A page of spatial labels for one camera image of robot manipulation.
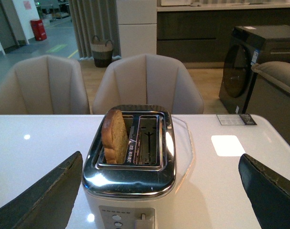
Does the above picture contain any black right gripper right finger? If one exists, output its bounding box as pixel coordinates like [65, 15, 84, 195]
[238, 154, 290, 229]

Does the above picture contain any cream and chrome toaster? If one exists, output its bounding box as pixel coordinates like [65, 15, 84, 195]
[82, 105, 177, 229]

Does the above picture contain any clear acrylic board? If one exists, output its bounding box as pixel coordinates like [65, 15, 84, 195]
[172, 116, 195, 193]

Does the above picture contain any dark kitchen counter cabinet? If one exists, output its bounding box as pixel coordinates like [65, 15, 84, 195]
[157, 5, 290, 66]

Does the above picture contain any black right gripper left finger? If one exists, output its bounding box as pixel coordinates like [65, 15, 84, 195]
[0, 151, 83, 229]

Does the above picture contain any woven laundry basket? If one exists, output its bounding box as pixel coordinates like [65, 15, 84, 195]
[90, 35, 114, 68]

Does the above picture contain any table label card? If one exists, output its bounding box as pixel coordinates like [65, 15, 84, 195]
[216, 114, 257, 125]

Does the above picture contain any dark washing machine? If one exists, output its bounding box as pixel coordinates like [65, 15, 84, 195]
[218, 24, 290, 115]

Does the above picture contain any beige right chair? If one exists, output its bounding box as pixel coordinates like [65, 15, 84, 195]
[92, 54, 204, 115]

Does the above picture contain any beige chair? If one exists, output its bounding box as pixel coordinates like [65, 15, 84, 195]
[92, 54, 204, 115]
[0, 55, 90, 115]

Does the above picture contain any beige sofa cushion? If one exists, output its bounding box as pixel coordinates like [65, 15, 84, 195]
[251, 61, 290, 94]

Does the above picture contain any brown bread slice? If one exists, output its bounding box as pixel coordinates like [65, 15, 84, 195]
[101, 109, 128, 164]

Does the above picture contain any white cabinet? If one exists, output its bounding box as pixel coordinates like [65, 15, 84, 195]
[116, 0, 157, 58]

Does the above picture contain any beige left chair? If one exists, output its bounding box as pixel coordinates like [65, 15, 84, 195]
[0, 55, 90, 115]

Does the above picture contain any grey curtain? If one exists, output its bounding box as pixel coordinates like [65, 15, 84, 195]
[69, 0, 121, 58]

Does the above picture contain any red box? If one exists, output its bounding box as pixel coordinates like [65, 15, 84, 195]
[30, 19, 47, 41]

